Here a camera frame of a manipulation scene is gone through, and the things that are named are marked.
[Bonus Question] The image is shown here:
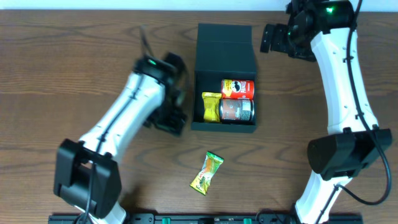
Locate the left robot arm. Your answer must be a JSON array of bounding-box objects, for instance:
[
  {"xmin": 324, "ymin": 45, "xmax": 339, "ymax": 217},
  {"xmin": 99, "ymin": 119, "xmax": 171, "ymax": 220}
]
[{"xmin": 53, "ymin": 52, "xmax": 187, "ymax": 223}]

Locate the red Pringles can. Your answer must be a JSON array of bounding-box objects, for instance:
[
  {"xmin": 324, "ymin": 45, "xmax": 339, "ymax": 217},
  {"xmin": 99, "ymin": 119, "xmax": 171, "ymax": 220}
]
[{"xmin": 221, "ymin": 79, "xmax": 255, "ymax": 100}]

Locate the green yellow snack packet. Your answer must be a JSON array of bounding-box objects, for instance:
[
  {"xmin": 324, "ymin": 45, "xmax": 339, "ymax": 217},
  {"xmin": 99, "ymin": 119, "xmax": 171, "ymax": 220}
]
[{"xmin": 190, "ymin": 151, "xmax": 224, "ymax": 195}]

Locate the silver-sided Pringles can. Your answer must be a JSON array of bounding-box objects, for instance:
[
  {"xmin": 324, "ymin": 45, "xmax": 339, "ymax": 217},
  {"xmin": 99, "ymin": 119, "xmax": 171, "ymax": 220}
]
[{"xmin": 219, "ymin": 99, "xmax": 254, "ymax": 123}]

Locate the dark green box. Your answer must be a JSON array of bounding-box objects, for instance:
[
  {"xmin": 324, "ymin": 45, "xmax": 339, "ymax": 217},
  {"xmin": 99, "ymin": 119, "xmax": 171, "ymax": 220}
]
[{"xmin": 191, "ymin": 24, "xmax": 257, "ymax": 133}]

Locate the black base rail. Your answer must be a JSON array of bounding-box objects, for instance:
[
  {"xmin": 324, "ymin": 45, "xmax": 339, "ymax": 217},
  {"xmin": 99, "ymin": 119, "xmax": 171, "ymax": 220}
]
[{"xmin": 48, "ymin": 213, "xmax": 364, "ymax": 224}]

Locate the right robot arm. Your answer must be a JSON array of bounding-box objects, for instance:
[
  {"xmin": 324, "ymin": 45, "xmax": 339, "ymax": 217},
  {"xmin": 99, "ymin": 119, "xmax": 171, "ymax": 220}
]
[{"xmin": 261, "ymin": 0, "xmax": 392, "ymax": 223}]

